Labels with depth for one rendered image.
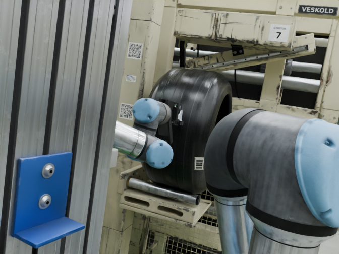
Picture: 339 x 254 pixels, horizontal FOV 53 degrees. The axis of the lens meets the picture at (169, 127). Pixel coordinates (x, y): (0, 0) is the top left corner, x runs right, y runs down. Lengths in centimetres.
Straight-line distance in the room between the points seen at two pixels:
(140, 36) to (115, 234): 98
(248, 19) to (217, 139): 134
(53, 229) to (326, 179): 31
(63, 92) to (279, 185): 28
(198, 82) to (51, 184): 108
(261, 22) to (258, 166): 139
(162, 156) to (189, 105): 50
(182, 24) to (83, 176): 147
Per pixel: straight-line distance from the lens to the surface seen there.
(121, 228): 179
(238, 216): 58
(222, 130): 49
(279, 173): 42
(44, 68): 40
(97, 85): 46
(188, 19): 187
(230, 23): 181
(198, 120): 134
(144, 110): 101
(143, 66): 163
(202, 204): 179
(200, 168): 138
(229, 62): 191
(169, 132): 119
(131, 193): 160
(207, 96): 138
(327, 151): 40
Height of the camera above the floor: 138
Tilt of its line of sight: 7 degrees down
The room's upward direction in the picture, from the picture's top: 9 degrees clockwise
